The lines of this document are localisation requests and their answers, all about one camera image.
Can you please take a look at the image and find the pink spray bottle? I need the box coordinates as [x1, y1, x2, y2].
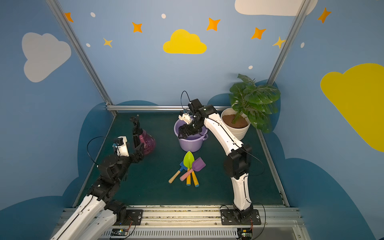
[141, 127, 156, 155]

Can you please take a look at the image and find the purple plastic bucket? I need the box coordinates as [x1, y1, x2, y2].
[174, 120, 208, 153]

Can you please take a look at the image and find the green trowel yellow handle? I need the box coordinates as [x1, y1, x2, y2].
[184, 151, 195, 186]

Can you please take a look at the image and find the purple toy scoop pink handle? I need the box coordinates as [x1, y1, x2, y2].
[180, 158, 206, 181]

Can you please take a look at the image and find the blue shovel wooden handle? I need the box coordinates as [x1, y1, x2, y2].
[168, 161, 187, 184]

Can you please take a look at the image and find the green trowel blue-tipped handle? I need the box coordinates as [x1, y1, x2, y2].
[191, 171, 200, 188]

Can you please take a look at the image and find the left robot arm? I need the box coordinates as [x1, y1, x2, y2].
[52, 116, 144, 240]

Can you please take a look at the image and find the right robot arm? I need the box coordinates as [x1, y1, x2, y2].
[178, 99, 254, 223]

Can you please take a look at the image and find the green artificial plant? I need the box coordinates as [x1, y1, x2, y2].
[230, 74, 281, 133]

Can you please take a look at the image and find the left circuit board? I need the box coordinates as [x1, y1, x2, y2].
[110, 229, 130, 238]

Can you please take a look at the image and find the circuit board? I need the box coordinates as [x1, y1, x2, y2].
[237, 228, 253, 240]
[110, 229, 130, 238]

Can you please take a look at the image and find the right circuit board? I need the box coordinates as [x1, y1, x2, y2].
[237, 228, 253, 240]

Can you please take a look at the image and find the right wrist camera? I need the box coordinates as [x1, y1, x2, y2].
[179, 110, 194, 125]

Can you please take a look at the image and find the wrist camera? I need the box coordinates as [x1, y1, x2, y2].
[113, 136, 129, 157]
[179, 110, 194, 125]

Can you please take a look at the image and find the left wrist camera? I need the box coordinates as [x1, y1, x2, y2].
[113, 136, 129, 157]

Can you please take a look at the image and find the aluminium back frame bar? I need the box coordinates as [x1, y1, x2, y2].
[106, 104, 232, 113]

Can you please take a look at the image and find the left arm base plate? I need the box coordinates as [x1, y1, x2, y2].
[114, 209, 144, 226]

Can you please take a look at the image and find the aluminium front rail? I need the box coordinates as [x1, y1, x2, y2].
[49, 204, 311, 240]

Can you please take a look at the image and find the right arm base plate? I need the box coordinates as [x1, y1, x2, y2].
[220, 208, 262, 226]

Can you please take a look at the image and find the left aluminium frame post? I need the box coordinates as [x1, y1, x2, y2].
[46, 0, 113, 109]

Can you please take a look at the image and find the aluminium frame post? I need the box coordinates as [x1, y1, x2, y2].
[267, 0, 312, 85]
[46, 0, 113, 109]

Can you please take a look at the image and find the right aluminium frame post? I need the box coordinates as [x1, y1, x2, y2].
[267, 0, 312, 85]

